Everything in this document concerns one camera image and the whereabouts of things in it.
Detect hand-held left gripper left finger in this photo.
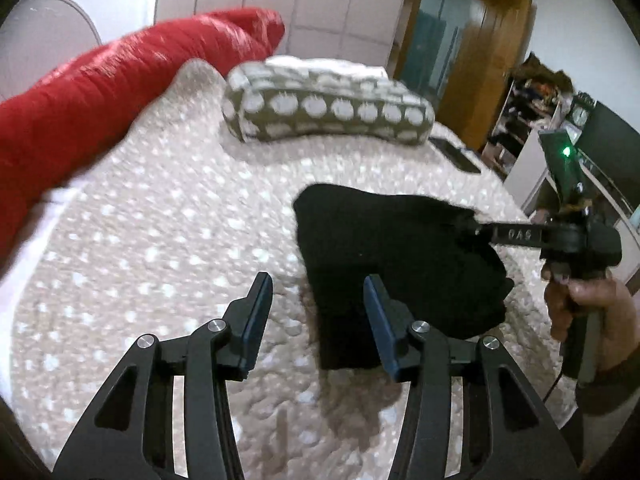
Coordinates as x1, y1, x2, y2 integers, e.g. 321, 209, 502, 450
52, 271, 275, 480

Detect wooden door frame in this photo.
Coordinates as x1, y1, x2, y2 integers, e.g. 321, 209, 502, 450
392, 0, 535, 153

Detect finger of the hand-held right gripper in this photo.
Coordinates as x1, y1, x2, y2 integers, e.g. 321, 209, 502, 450
457, 217, 548, 252

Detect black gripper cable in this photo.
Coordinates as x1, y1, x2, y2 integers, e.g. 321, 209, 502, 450
542, 372, 576, 403

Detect white cabinet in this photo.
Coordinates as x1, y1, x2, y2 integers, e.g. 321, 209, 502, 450
502, 132, 557, 211

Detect beige dotted bed blanket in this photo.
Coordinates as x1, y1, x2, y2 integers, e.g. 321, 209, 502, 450
0, 57, 576, 480

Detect white rounded headboard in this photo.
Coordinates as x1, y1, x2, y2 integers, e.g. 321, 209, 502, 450
0, 0, 101, 103

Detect red duvet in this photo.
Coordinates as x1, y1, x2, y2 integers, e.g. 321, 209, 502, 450
0, 7, 286, 261

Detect white wardrobe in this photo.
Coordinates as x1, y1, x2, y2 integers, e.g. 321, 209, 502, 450
155, 0, 416, 78

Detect grey polka dot pillow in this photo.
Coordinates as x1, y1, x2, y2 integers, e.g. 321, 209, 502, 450
222, 55, 435, 147

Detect person's right hand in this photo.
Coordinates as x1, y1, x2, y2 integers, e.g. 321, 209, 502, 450
541, 265, 637, 376

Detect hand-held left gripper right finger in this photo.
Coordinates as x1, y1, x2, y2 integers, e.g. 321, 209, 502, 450
363, 274, 581, 480

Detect black pants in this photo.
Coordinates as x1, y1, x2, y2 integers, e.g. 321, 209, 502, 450
292, 184, 516, 371

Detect black smartphone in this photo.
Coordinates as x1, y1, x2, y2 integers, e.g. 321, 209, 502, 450
429, 136, 482, 175

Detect black monitor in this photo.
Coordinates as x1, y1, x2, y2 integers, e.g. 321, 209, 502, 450
575, 101, 640, 211

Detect cluttered shelf unit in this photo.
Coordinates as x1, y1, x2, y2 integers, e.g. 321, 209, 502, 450
482, 52, 596, 181

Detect person's right forearm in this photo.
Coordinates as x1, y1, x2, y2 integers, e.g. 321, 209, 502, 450
574, 352, 640, 480

